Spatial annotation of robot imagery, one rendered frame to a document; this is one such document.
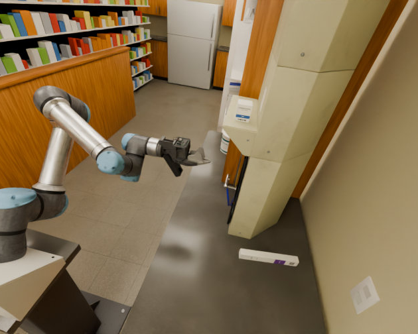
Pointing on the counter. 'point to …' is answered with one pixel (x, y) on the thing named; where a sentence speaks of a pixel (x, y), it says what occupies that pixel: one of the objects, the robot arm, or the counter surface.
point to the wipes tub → (224, 142)
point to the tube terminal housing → (284, 141)
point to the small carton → (243, 110)
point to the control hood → (239, 132)
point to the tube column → (325, 33)
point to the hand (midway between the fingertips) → (207, 162)
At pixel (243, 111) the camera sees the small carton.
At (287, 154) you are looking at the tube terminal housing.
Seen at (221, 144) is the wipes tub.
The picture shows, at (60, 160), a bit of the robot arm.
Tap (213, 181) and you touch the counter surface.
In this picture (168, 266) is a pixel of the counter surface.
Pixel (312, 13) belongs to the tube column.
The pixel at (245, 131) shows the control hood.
